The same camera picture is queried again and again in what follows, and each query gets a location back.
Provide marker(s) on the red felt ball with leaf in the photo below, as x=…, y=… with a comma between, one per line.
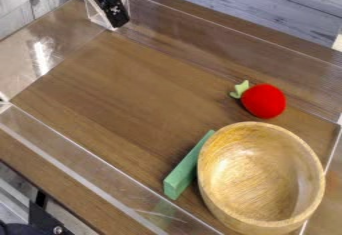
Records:
x=263, y=100

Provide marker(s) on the green rectangular block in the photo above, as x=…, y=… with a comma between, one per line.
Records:
x=182, y=175

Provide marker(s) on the wooden bowl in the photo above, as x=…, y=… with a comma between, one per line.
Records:
x=260, y=178

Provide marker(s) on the clear acrylic corner bracket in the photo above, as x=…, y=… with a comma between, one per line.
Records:
x=96, y=15

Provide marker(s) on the clear acrylic left wall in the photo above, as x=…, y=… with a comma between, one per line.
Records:
x=40, y=45

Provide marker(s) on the clear acrylic wall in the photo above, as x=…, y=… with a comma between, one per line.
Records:
x=238, y=55
x=40, y=45
x=112, y=202

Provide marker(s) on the clear acrylic back wall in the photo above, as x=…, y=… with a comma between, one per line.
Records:
x=238, y=55

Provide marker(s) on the clear acrylic front wall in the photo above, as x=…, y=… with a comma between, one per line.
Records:
x=112, y=202

